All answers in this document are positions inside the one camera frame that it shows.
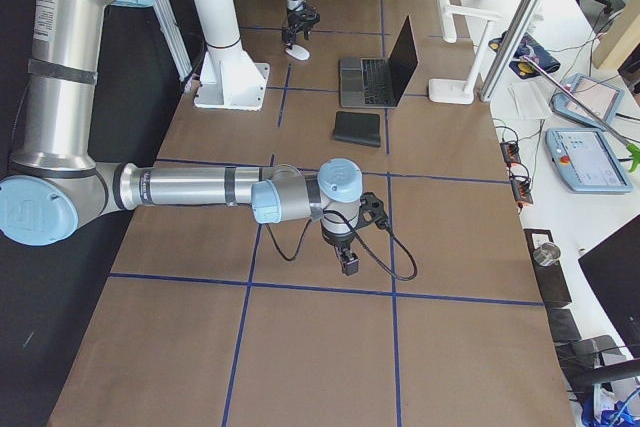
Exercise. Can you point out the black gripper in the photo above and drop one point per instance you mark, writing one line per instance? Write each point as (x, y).
(296, 20)
(341, 245)

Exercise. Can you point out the white computer mouse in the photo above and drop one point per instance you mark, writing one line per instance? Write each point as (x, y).
(297, 52)

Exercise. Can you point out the grey laptop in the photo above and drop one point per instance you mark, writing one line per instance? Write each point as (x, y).
(379, 82)

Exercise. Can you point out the black mouse pad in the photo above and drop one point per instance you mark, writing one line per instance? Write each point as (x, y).
(357, 128)

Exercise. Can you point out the black usb hub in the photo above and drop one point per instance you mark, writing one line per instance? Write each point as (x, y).
(521, 189)
(510, 152)

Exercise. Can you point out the metal cup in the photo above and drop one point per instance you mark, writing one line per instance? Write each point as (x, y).
(546, 254)

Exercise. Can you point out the lower teach pendant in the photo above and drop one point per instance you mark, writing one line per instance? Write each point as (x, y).
(585, 162)

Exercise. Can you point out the teach pendant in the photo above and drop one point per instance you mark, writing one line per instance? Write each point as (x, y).
(602, 98)
(585, 162)

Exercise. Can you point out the black monitor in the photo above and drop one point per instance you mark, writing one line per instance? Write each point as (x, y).
(612, 270)

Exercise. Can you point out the upper teach pendant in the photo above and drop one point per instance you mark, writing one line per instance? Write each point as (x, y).
(602, 98)

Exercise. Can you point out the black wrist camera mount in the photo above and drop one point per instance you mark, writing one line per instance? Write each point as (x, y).
(371, 211)

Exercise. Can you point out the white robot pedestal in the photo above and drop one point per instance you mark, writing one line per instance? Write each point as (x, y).
(229, 78)

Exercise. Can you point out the aluminium frame post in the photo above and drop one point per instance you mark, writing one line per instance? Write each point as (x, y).
(521, 19)

